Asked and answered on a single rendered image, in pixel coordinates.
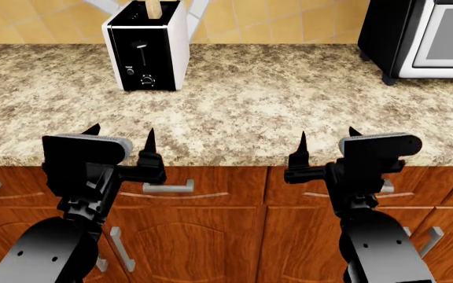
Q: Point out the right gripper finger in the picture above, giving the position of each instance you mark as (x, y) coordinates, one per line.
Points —
(298, 169)
(353, 132)

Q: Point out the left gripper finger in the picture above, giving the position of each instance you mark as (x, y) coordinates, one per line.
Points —
(152, 168)
(94, 130)

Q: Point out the round black toaster button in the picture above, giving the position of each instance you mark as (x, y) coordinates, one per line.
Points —
(130, 71)

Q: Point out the black toaster dial knob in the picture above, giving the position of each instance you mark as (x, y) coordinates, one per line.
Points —
(148, 80)

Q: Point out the black toaster lever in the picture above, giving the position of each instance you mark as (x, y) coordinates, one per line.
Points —
(138, 44)

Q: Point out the black silver toaster oven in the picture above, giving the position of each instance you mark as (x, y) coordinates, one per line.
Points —
(391, 38)

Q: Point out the black and white toaster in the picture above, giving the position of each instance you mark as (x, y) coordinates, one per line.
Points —
(175, 44)

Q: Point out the bread slice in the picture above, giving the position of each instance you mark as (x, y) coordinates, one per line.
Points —
(153, 9)

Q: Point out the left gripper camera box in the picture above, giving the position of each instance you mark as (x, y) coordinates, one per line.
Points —
(85, 148)

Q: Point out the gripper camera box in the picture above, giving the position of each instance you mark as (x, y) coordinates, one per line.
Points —
(384, 147)
(85, 148)

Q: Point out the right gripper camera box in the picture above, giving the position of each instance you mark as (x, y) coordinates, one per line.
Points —
(384, 147)

